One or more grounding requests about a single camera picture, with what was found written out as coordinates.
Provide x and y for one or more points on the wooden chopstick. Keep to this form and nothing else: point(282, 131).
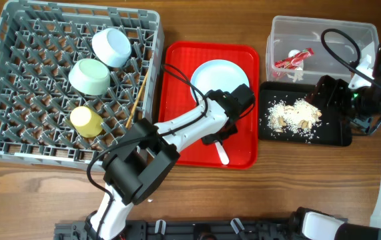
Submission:
point(133, 110)

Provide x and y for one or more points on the red snack wrapper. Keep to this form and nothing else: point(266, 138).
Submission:
point(294, 61)

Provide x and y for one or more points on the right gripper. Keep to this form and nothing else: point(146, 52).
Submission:
point(337, 88)

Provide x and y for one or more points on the green bowl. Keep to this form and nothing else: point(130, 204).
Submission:
point(90, 76)

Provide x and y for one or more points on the rice and shell scraps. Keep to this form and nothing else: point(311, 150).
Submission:
point(299, 120)

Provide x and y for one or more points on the light blue bowl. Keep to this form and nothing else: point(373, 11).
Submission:
point(112, 47)

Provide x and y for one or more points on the white plastic fork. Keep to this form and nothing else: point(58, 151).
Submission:
point(222, 153)

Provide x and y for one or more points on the clear plastic bin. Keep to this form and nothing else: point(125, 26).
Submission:
point(288, 33)

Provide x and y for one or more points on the yellow cup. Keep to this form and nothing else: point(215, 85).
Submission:
point(86, 122)

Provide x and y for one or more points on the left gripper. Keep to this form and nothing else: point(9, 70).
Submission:
point(209, 138)

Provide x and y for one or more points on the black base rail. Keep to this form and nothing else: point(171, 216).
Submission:
point(188, 230)

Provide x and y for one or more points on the red plastic tray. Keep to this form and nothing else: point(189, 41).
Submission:
point(176, 99)

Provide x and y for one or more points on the black waste tray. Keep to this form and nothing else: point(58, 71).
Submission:
point(328, 131)

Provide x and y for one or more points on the light blue plate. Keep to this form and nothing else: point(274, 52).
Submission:
point(218, 74)

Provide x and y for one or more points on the grey dishwasher rack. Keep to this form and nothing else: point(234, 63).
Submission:
point(39, 44)

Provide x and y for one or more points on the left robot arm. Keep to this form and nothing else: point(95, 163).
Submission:
point(137, 165)

